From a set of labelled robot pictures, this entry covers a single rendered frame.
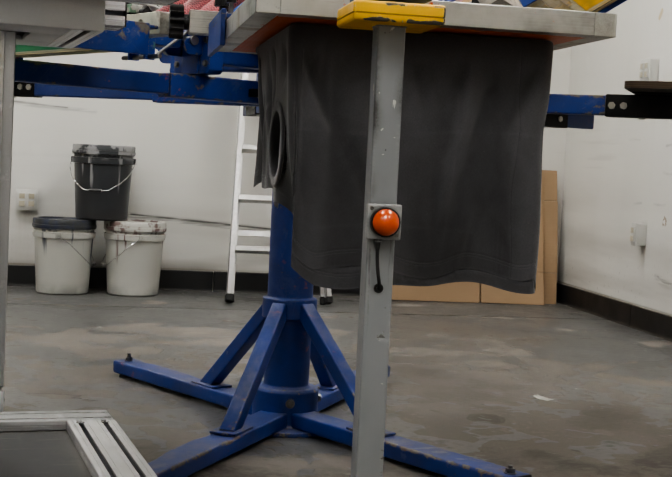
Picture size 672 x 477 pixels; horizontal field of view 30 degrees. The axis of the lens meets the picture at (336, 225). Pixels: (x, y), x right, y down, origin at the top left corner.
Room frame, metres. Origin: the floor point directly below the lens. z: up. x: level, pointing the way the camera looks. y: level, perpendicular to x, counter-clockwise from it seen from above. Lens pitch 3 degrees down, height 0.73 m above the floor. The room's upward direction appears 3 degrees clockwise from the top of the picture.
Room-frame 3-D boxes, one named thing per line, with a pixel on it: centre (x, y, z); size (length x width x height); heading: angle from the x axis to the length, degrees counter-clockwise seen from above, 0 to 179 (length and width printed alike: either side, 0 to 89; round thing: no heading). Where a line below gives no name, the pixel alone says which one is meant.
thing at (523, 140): (2.08, -0.13, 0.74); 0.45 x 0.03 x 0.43; 100
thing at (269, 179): (2.28, 0.09, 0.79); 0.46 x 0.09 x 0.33; 10
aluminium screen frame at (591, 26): (2.37, -0.08, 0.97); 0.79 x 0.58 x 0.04; 10
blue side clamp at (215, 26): (2.55, 0.24, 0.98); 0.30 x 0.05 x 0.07; 10
